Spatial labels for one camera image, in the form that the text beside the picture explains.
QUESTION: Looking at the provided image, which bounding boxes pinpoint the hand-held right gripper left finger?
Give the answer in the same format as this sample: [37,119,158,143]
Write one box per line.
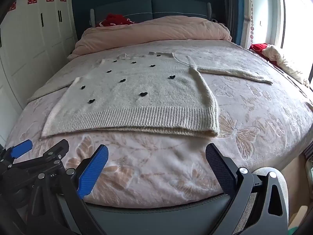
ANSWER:
[57,145,109,235]

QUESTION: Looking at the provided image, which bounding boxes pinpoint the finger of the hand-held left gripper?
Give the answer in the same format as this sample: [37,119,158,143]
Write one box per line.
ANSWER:
[7,139,70,177]
[0,139,33,169]

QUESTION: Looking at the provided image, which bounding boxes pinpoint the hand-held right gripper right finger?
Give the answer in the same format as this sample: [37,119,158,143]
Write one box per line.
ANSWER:
[206,143,290,235]

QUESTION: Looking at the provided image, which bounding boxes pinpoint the cream knit sweater black hearts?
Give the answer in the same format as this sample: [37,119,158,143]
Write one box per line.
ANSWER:
[27,51,273,139]

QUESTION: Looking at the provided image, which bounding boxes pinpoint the pink butterfly printed blanket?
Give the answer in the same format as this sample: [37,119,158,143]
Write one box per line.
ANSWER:
[5,40,313,208]

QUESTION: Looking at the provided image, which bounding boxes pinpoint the white wardrobe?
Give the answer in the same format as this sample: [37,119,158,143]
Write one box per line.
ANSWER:
[0,0,79,147]

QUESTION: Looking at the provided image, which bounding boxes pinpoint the cream crumpled cloth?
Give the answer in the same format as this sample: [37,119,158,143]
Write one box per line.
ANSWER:
[262,44,310,87]

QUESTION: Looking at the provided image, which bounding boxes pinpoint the red cloth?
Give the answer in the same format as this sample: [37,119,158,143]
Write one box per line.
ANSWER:
[249,43,269,55]

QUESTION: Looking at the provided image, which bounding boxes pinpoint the red pillow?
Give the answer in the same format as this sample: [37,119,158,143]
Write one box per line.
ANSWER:
[99,13,135,27]

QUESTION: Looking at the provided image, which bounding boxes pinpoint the pink duvet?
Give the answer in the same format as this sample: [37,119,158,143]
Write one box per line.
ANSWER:
[67,15,233,59]

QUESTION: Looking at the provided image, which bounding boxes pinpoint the dark blue curtain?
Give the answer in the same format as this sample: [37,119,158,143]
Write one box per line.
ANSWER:
[221,0,252,47]

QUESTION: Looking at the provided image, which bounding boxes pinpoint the window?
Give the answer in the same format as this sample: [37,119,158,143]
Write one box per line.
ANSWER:
[279,0,313,54]

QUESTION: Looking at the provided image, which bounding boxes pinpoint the teal upholstered headboard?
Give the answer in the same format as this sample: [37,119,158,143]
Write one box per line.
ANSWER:
[90,0,218,27]

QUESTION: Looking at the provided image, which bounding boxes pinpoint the dark leather bed frame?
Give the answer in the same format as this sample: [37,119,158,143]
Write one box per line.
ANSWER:
[84,193,236,235]

